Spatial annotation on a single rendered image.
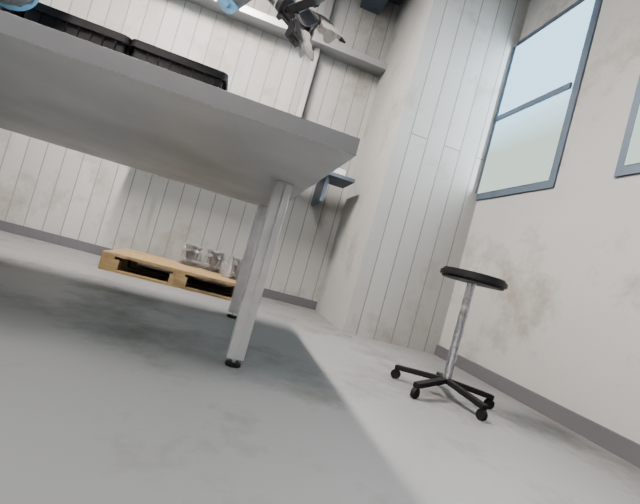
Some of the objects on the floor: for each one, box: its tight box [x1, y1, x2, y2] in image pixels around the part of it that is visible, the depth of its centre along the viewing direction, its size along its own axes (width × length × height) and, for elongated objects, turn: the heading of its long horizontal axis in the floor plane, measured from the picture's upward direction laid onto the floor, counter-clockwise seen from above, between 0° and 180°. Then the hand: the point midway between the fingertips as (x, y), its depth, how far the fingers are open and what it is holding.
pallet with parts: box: [98, 243, 243, 301], centre depth 319 cm, size 107×74×30 cm
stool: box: [391, 266, 508, 421], centre depth 182 cm, size 47×45×56 cm
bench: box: [0, 4, 360, 368], centre depth 147 cm, size 160×160×70 cm
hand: (331, 50), depth 119 cm, fingers open, 14 cm apart
